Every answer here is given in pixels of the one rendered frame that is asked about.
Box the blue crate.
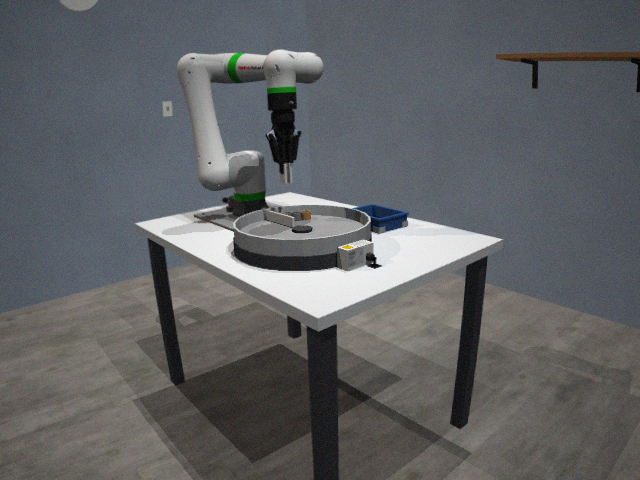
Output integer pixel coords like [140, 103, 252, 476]
[352, 204, 409, 234]

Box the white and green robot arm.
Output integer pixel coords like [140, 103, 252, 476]
[176, 50, 323, 217]

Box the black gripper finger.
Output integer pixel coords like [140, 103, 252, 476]
[285, 129, 301, 183]
[266, 128, 287, 184]

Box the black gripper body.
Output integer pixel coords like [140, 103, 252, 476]
[271, 111, 295, 140]

